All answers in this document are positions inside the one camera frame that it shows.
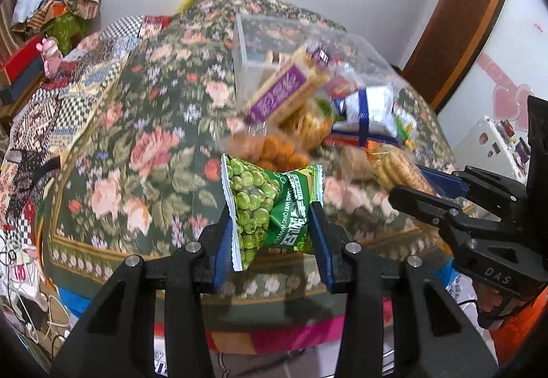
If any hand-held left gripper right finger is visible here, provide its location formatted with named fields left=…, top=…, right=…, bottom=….
left=308, top=202, right=500, bottom=378

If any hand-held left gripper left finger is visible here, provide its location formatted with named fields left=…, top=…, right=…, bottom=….
left=51, top=206, right=235, bottom=378

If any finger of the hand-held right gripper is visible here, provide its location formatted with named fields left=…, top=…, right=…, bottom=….
left=417, top=165, right=530, bottom=217
left=389, top=185, right=547, bottom=298

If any round biscuit roll pack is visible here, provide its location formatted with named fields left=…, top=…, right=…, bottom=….
left=367, top=144, right=438, bottom=196

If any green pea snack packet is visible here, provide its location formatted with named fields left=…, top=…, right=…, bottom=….
left=220, top=153, right=324, bottom=273

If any bag of orange fried balls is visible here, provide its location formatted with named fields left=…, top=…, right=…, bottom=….
left=225, top=130, right=311, bottom=172

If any blue and white snack packet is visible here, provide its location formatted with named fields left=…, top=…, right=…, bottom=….
left=332, top=85, right=401, bottom=144

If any green-trimmed bag of brown snacks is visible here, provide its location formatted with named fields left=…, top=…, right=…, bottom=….
left=295, top=99, right=340, bottom=148

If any purple biscuit packet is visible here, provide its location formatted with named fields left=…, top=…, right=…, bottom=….
left=244, top=42, right=333, bottom=127

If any clear plastic container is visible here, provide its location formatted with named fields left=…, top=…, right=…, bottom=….
left=233, top=12, right=412, bottom=139

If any white fridge with magnets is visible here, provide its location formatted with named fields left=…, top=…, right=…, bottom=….
left=453, top=116, right=532, bottom=187

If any colourful striped blanket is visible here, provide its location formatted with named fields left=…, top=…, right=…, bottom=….
left=55, top=284, right=395, bottom=358

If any white door with pink stickers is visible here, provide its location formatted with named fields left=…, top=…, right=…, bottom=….
left=437, top=0, right=548, bottom=148

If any floral tablecloth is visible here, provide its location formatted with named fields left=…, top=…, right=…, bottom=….
left=47, top=0, right=457, bottom=298

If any red snack packet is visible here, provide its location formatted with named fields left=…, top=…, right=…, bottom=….
left=329, top=76, right=365, bottom=100

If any patchwork quilt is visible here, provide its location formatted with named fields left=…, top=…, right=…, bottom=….
left=0, top=14, right=172, bottom=235

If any pink toy figure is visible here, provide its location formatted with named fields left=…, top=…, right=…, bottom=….
left=36, top=38, right=65, bottom=77

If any red box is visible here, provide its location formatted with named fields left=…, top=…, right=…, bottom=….
left=0, top=36, right=48, bottom=83

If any wooden door frame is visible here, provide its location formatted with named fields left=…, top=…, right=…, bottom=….
left=400, top=0, right=515, bottom=114

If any tangle of white cables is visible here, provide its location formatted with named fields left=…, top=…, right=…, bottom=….
left=0, top=232, right=74, bottom=358

